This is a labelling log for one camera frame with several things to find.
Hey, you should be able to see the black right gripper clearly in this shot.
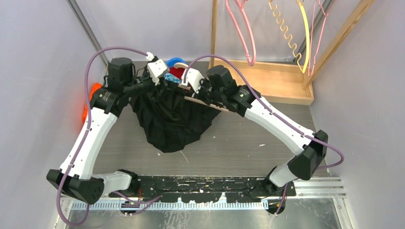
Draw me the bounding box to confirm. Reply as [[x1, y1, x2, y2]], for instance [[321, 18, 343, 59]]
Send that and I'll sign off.
[[190, 76, 225, 106]]

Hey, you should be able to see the wooden rack post left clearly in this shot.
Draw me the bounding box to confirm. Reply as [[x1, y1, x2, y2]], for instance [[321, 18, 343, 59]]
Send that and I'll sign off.
[[210, 0, 218, 54]]

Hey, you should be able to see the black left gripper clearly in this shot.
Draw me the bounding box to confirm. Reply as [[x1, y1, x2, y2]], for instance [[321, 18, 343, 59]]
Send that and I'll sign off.
[[123, 62, 171, 101]]

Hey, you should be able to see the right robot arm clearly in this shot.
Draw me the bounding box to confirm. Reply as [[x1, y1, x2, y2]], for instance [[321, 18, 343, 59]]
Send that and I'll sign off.
[[181, 65, 328, 196]]

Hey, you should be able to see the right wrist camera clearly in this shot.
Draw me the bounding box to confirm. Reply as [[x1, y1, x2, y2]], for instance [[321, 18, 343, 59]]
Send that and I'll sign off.
[[180, 68, 204, 94]]

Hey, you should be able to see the wooden rack post right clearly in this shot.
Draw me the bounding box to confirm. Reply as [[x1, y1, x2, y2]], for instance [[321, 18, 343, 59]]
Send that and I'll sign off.
[[302, 0, 375, 89]]

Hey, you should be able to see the wooden rack base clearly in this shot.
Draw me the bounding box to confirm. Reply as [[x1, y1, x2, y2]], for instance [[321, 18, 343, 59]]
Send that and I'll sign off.
[[230, 60, 314, 105]]

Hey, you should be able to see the wooden hanger with metal hook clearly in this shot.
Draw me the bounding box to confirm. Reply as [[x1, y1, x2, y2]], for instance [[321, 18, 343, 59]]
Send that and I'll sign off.
[[268, 0, 310, 73]]

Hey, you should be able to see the blue plastic bin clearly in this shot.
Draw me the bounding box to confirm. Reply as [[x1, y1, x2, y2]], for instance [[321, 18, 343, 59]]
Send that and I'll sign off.
[[166, 57, 187, 68]]

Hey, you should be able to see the pink wire hanger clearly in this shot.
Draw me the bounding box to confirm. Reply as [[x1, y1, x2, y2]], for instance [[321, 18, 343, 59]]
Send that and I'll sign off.
[[307, 0, 334, 77]]

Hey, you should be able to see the red pleated skirt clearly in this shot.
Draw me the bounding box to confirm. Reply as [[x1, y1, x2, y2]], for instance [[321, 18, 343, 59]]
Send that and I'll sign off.
[[170, 67, 185, 80]]

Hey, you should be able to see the orange cloth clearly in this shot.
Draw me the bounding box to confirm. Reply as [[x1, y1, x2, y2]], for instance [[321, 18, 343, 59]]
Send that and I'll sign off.
[[81, 83, 103, 124]]

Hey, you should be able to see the wooden rack post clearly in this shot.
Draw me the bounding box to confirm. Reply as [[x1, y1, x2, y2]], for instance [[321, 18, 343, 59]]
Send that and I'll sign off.
[[210, 0, 218, 54], [302, 0, 375, 89]]

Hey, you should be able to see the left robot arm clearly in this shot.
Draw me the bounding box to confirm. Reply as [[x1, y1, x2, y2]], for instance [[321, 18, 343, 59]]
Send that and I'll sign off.
[[46, 57, 169, 205]]

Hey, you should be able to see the black garment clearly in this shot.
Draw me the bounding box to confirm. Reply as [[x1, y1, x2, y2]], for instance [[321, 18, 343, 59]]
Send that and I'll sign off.
[[129, 80, 220, 153]]

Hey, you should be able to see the blue floral garment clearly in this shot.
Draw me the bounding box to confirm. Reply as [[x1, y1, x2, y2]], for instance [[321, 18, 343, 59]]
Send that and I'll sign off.
[[164, 73, 181, 84]]

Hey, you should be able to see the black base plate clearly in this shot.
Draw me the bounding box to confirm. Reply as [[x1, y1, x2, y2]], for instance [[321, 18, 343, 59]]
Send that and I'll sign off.
[[120, 176, 284, 203]]

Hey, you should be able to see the pink plastic hanger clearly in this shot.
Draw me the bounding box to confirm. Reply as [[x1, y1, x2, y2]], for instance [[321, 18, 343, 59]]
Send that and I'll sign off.
[[225, 0, 257, 67]]

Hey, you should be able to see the aluminium frame rail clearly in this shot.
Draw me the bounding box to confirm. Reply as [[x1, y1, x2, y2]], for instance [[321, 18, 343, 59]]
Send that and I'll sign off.
[[66, 0, 102, 52]]

